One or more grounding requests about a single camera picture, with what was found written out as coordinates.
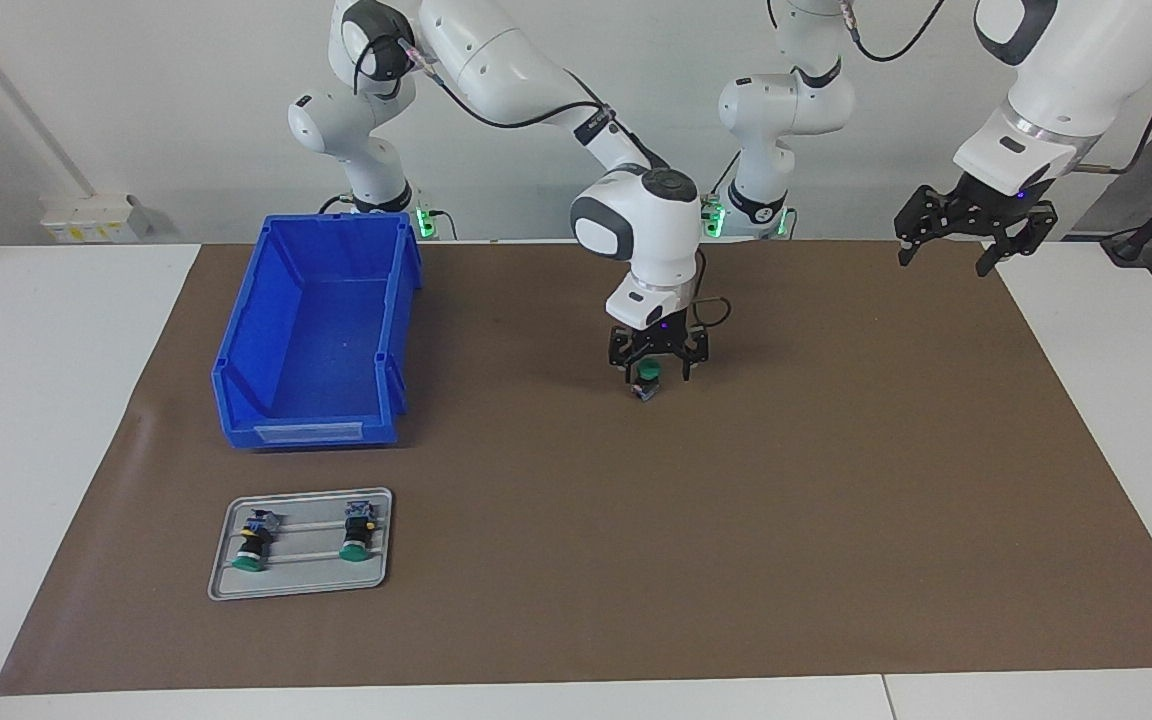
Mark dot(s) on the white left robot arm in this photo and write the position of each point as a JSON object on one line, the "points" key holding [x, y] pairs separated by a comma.
{"points": [[786, 110]]}

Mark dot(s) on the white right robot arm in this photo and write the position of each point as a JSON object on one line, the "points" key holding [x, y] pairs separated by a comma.
{"points": [[636, 230]]}

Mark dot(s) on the brown table mat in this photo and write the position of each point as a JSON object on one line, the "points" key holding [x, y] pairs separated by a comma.
{"points": [[736, 550]]}

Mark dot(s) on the white power socket box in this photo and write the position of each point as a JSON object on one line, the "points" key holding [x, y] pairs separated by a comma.
{"points": [[86, 215]]}

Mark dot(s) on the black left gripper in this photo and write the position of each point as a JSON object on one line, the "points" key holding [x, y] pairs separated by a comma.
{"points": [[996, 200]]}

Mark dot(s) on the green push button switch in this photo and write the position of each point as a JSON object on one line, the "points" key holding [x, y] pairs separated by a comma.
{"points": [[648, 378], [358, 530], [254, 540]]}

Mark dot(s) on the blue plastic storage bin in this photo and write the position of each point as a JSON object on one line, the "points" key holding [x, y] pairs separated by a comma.
{"points": [[316, 330]]}

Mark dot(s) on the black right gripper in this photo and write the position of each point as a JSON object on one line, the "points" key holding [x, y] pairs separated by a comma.
{"points": [[661, 340]]}

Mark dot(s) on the grey metal tray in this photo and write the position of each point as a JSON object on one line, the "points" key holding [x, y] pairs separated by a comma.
{"points": [[306, 578]]}

